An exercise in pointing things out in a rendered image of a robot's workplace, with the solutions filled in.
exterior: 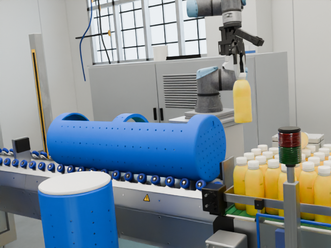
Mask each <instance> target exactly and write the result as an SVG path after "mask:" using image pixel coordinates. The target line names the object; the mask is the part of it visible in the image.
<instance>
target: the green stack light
mask: <svg viewBox="0 0 331 248"><path fill-rule="evenodd" d="M278 151H279V152H278V153H279V162H280V163H281V164H286V165H294V164H300V163H302V148H301V146H298V147H291V148H287V147H280V146H278Z"/></svg>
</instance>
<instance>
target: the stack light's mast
mask: <svg viewBox="0 0 331 248"><path fill-rule="evenodd" d="M278 131H279V132H280V133H297V132H300V131H301V128H300V127H297V126H285V127H280V128H279V129H278ZM285 166H286V167H287V182H288V183H295V166H296V164H294V165H286V164H285Z"/></svg>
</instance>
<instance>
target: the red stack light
mask: <svg viewBox="0 0 331 248"><path fill-rule="evenodd" d="M278 145H279V146H280V147H287V148H291V147H298V146H301V131H300V132H297V133H280V132H278Z"/></svg>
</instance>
